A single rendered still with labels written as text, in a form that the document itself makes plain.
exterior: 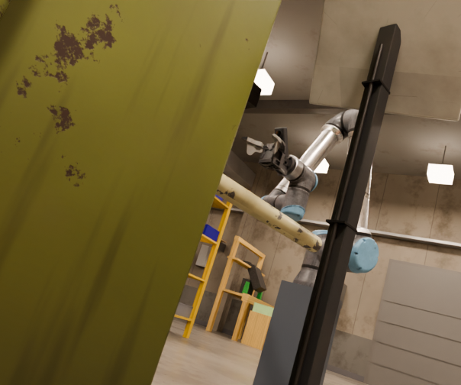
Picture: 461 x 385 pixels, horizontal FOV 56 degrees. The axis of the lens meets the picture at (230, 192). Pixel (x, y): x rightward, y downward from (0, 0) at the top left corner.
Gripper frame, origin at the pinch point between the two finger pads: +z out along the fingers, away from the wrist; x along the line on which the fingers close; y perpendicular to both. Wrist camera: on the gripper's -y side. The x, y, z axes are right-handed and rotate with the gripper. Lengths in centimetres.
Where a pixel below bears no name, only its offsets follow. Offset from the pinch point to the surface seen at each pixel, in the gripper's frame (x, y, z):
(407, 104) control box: -61, 6, 15
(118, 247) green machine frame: -45, 58, 62
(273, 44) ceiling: 376, -390, -329
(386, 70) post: -60, 4, 26
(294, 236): -39, 40, 13
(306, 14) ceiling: 282, -390, -289
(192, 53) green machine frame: -45, 23, 63
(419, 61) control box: -63, -2, 19
